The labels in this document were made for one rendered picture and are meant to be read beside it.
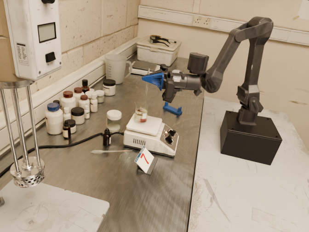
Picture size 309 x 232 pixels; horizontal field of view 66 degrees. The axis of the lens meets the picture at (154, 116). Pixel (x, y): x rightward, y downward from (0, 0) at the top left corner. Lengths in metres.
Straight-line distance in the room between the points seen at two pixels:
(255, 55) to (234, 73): 1.35
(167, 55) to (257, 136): 1.12
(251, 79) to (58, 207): 0.76
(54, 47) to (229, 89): 2.00
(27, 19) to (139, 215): 0.54
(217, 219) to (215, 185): 0.13
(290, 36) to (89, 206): 1.93
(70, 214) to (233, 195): 0.49
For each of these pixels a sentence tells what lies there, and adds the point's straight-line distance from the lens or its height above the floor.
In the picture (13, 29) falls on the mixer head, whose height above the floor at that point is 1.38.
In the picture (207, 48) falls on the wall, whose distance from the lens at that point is 2.21.
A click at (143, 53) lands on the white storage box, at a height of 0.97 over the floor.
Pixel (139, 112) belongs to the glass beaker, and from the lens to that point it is 0.87.
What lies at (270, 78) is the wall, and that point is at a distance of 2.33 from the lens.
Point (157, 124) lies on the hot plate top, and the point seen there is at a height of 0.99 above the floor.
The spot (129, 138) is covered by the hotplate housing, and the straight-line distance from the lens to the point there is 0.89.
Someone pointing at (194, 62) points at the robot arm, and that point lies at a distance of 0.83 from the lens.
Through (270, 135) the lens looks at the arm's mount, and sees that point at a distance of 0.98.
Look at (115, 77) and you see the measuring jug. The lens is 1.43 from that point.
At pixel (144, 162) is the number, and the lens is 0.83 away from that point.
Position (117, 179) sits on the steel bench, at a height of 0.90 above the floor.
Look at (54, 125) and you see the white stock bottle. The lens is 0.97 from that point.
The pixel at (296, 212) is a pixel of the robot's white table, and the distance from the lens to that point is 0.90.
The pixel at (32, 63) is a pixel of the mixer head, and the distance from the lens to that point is 0.40.
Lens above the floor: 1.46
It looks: 29 degrees down
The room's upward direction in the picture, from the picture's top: 8 degrees clockwise
